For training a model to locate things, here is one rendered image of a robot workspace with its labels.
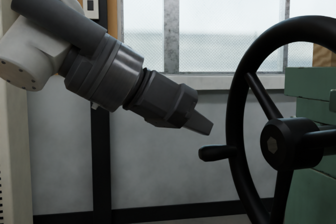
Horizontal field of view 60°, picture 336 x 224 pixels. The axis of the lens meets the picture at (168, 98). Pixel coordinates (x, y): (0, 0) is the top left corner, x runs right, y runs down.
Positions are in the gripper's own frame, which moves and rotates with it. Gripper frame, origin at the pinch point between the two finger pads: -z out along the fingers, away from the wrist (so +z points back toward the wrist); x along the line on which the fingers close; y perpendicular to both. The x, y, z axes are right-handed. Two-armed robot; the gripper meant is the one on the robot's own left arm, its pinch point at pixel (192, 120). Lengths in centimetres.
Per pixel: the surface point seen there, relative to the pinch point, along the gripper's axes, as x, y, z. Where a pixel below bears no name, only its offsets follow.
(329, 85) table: 2.5, 16.5, -19.5
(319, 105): 0.1, 13.8, -21.3
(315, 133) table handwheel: 16.2, 1.4, -5.7
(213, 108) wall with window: -110, 37, -58
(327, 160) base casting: 1.0, 5.4, -26.0
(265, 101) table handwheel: 8.3, 5.0, -4.6
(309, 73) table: -1.7, 19.1, -18.5
